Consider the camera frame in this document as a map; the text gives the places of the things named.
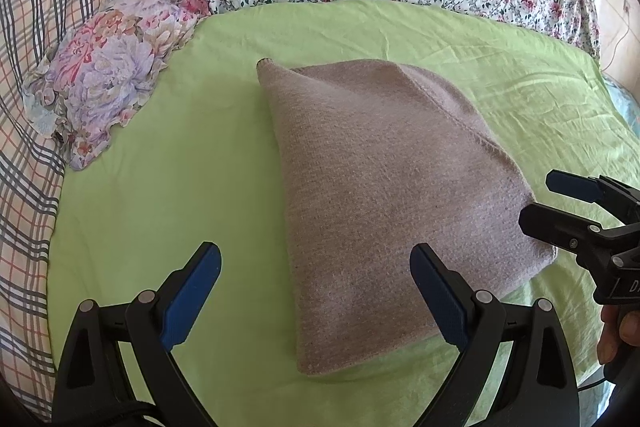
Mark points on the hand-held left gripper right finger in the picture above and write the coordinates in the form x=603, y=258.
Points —
x=442, y=292

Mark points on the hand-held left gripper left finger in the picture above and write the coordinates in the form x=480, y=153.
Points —
x=192, y=292

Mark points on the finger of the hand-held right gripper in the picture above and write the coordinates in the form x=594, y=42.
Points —
x=555, y=227
x=572, y=184

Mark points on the beige knitted sweater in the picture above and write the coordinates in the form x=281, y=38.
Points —
x=395, y=207

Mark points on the person's right hand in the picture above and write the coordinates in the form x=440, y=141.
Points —
x=611, y=337

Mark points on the light blue patterned bed sheet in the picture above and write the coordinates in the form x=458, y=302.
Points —
x=627, y=102

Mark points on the green bed sheet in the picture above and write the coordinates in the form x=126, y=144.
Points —
x=200, y=157

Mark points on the plaid bed sheet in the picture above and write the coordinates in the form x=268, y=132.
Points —
x=30, y=132

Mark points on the purple pink floral pillow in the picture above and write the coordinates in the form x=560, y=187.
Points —
x=110, y=72

